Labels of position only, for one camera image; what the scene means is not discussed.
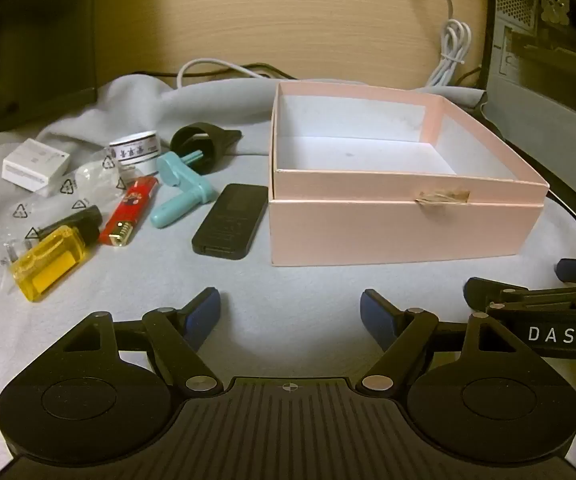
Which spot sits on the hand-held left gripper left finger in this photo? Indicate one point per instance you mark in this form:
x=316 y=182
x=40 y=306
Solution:
x=203 y=311

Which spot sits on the yellow liquid bottle black cap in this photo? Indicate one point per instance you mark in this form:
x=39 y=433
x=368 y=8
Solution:
x=50 y=265

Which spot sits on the pink cardboard box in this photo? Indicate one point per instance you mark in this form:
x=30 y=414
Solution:
x=368 y=225

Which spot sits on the computer tower case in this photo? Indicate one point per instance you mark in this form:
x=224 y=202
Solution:
x=543 y=85

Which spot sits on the white printed tape roll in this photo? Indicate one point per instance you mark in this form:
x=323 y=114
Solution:
x=135 y=149

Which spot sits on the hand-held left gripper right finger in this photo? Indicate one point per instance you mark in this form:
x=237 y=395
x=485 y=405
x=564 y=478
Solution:
x=375 y=316

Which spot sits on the clear plastic bag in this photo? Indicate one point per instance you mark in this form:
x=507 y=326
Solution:
x=75 y=185

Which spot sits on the small white box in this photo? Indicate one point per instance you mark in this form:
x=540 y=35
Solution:
x=33 y=165

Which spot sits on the teal hand crank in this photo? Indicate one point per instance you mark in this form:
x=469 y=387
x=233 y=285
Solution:
x=188 y=185

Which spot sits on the black remote control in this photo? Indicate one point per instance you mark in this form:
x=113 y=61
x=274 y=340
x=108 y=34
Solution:
x=230 y=222

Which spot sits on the red lighter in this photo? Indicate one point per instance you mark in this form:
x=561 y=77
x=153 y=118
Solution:
x=130 y=210

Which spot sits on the dark cabinet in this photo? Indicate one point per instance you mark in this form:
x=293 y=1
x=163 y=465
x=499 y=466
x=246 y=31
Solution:
x=43 y=35

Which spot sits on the grey cloth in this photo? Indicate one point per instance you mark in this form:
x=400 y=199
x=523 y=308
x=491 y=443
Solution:
x=313 y=285

